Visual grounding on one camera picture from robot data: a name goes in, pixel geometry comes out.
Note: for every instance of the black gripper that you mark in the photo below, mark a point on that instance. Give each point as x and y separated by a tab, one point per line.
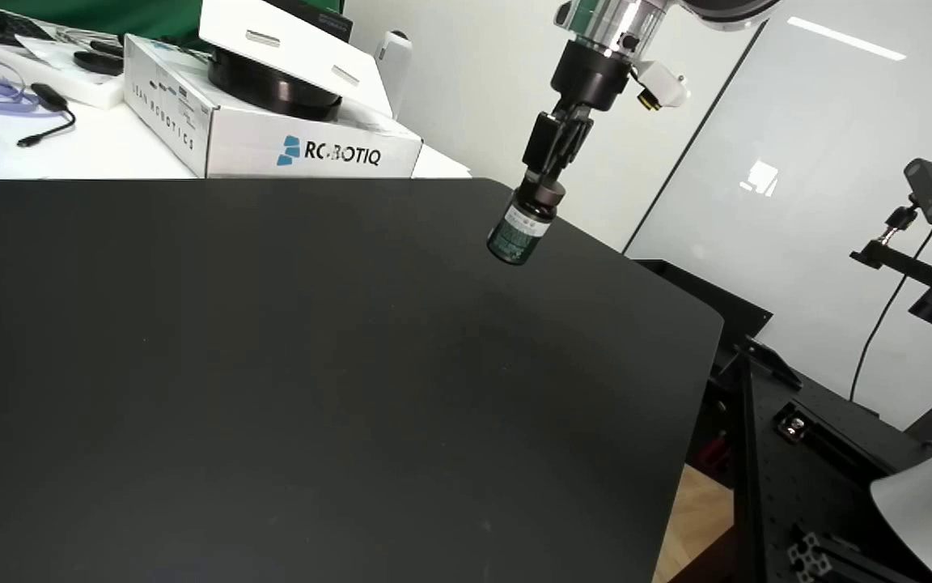
592	78

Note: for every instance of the dark green supplement bottle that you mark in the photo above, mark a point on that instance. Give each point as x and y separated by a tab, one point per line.
518	231

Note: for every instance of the black round device in box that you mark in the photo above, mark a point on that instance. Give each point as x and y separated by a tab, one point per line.
273	93

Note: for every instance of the white Robotiq cardboard box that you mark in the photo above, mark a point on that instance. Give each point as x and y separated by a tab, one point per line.
240	148

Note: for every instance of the green backdrop cloth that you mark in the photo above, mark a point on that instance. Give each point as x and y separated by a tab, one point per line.
113	14

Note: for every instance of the small black flat object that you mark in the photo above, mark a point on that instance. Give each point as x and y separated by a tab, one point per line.
98	64

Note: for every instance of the white flat box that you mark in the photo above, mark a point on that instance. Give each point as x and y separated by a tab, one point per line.
56	66

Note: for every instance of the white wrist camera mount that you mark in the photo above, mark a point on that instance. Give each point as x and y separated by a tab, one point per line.
663	86

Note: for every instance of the black metal table frame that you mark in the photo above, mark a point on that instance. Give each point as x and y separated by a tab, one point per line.
810	464

